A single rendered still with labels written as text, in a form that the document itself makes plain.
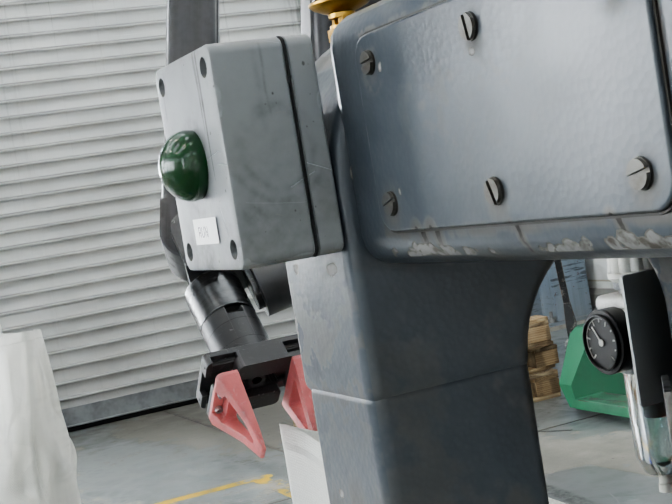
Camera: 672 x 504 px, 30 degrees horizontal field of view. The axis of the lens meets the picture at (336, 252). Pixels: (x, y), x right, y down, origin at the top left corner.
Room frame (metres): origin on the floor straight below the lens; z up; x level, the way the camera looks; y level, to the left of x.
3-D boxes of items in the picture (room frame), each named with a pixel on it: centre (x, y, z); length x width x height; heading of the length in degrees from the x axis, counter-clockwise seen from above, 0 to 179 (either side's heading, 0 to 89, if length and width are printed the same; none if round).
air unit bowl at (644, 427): (0.71, -0.16, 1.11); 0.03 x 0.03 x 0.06
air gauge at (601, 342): (0.70, -0.14, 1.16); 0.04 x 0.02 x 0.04; 24
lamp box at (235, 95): (0.53, 0.03, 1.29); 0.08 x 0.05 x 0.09; 24
